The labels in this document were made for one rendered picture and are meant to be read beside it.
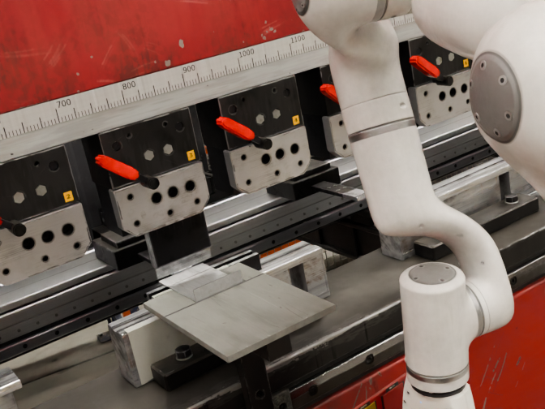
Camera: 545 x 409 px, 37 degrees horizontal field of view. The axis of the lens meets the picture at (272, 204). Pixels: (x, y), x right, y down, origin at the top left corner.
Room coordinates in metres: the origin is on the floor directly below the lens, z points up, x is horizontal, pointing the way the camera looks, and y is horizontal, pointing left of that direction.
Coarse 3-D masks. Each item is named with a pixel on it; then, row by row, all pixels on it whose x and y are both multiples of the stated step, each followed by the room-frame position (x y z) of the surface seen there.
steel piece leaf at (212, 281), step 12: (192, 276) 1.22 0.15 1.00; (204, 276) 1.21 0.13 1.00; (216, 276) 1.20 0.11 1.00; (228, 276) 1.15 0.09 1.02; (240, 276) 1.16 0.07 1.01; (180, 288) 1.18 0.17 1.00; (192, 288) 1.17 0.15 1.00; (204, 288) 1.13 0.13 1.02; (216, 288) 1.14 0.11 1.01; (228, 288) 1.15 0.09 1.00; (192, 300) 1.13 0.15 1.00
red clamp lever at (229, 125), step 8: (224, 120) 1.19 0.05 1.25; (232, 120) 1.20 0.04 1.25; (224, 128) 1.20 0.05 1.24; (232, 128) 1.20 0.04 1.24; (240, 128) 1.20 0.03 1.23; (248, 128) 1.21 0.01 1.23; (240, 136) 1.21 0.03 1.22; (248, 136) 1.21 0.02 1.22; (256, 136) 1.22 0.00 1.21; (256, 144) 1.23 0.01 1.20; (264, 144) 1.22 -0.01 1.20
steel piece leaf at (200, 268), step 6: (204, 264) 1.27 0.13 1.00; (186, 270) 1.25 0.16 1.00; (192, 270) 1.25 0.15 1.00; (198, 270) 1.24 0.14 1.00; (204, 270) 1.24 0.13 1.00; (174, 276) 1.24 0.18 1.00; (180, 276) 1.23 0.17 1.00; (186, 276) 1.23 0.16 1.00; (162, 282) 1.22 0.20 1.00; (168, 282) 1.22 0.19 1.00; (174, 282) 1.21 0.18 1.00
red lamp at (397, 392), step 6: (402, 384) 1.06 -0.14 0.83; (390, 390) 1.05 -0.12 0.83; (396, 390) 1.05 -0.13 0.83; (402, 390) 1.06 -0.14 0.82; (384, 396) 1.04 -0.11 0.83; (390, 396) 1.04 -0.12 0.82; (396, 396) 1.05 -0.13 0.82; (402, 396) 1.06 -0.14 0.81; (384, 402) 1.04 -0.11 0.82; (390, 402) 1.04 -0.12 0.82; (396, 402) 1.05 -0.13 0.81; (402, 402) 1.06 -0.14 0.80; (384, 408) 1.03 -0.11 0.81; (390, 408) 1.04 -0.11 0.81; (396, 408) 1.05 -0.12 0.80
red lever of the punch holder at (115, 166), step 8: (96, 160) 1.10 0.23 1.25; (104, 160) 1.09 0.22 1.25; (112, 160) 1.10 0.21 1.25; (104, 168) 1.10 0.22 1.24; (112, 168) 1.10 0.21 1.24; (120, 168) 1.10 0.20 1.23; (128, 168) 1.11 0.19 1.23; (128, 176) 1.11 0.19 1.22; (136, 176) 1.11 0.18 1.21; (144, 176) 1.12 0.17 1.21; (144, 184) 1.13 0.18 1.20; (152, 184) 1.12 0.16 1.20
